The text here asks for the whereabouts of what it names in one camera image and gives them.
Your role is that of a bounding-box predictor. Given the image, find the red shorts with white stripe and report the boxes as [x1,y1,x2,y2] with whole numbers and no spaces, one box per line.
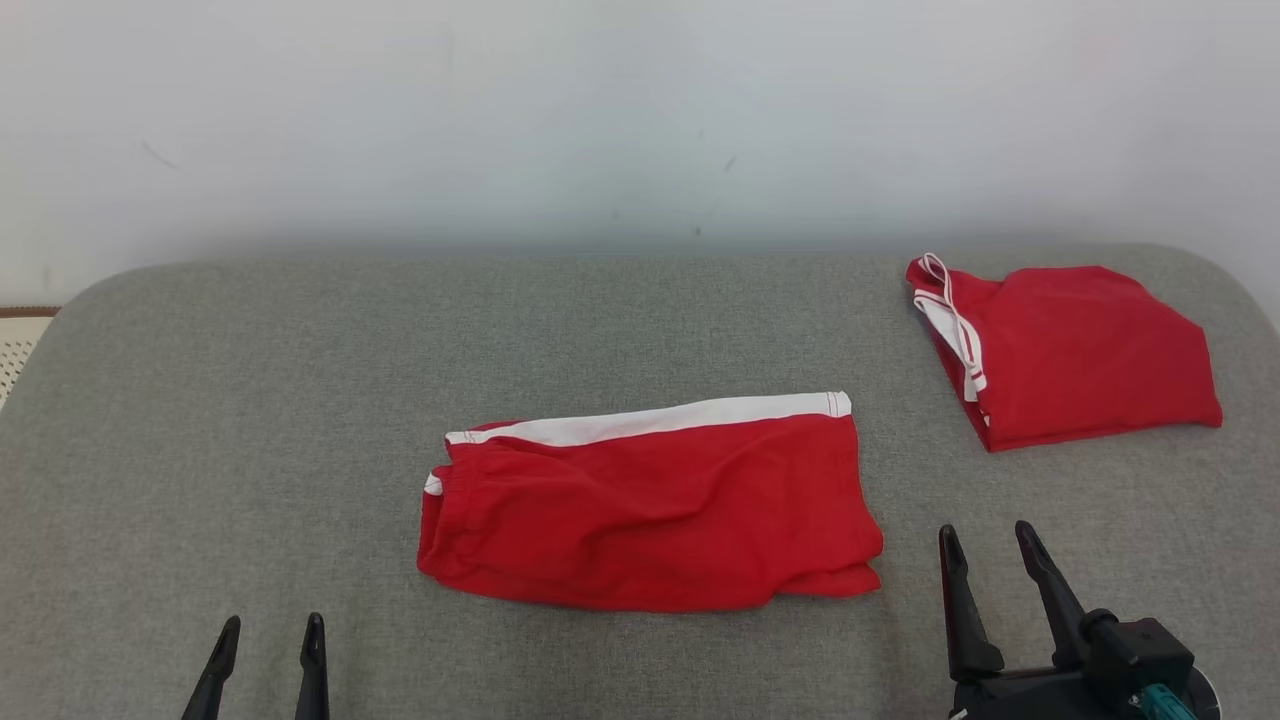
[416,390,886,614]

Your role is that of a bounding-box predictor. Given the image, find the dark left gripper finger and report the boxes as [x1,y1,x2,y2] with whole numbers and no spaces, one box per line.
[293,611,332,720]
[180,614,243,720]

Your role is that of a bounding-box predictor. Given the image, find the white laundry basket brown rim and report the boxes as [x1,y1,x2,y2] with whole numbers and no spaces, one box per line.
[0,304,63,413]

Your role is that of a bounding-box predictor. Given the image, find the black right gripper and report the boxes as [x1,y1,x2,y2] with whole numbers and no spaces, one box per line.
[937,519,1143,720]

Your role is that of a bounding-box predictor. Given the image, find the black cable with teal connector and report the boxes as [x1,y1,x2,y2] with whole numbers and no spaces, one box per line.
[1135,682,1201,720]

